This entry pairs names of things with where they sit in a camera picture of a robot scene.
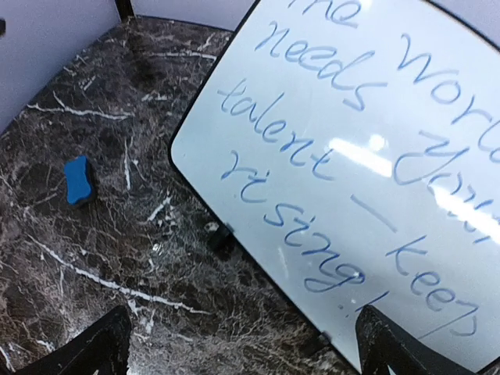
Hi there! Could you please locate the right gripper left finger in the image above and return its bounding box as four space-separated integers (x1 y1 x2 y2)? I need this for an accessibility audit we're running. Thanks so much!
17 305 131 375

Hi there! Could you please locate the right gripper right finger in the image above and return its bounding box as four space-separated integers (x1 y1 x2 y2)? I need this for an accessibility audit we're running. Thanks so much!
357 305 472 375

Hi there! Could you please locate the blue whiteboard eraser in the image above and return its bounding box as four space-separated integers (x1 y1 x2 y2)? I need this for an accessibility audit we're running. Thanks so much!
64 155 95 206

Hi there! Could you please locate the white whiteboard black frame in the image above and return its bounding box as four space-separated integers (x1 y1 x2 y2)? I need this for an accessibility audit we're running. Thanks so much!
170 1 499 371

